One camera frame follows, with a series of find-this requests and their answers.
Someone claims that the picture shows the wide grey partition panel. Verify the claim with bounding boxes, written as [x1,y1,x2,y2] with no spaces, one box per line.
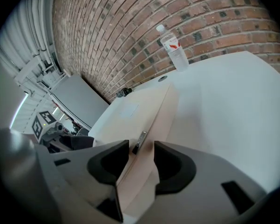
[48,75,110,129]

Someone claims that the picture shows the dark checked folded umbrella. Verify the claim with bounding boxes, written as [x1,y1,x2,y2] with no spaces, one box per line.
[116,87,132,98]

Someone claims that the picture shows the clear plastic water bottle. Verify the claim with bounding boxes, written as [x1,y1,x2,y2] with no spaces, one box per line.
[156,24,190,72]

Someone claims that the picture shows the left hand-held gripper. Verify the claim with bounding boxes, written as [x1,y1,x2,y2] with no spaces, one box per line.
[31,110,69,153]

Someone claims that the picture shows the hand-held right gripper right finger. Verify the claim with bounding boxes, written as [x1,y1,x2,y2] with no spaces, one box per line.
[151,140,268,224]

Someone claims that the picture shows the beige box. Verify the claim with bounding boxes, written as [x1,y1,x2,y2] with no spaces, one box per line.
[88,83,179,219]

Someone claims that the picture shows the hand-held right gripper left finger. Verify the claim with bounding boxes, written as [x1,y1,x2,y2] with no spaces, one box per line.
[34,140,130,224]

